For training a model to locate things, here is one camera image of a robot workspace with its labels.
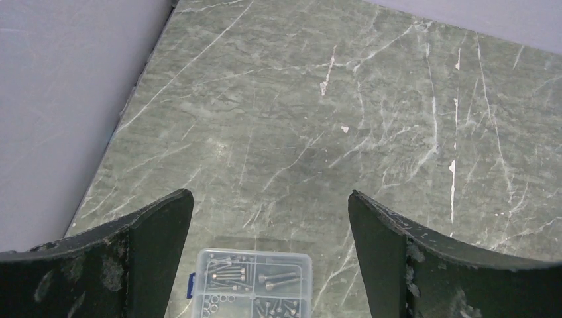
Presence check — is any clear plastic screw box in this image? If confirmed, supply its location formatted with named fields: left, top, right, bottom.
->
left=187, top=248, right=313, bottom=318

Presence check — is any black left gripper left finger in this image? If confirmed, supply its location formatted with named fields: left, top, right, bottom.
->
left=1, top=189, right=194, bottom=317

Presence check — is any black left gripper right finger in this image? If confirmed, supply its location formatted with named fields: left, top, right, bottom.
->
left=348, top=191, right=561, bottom=317

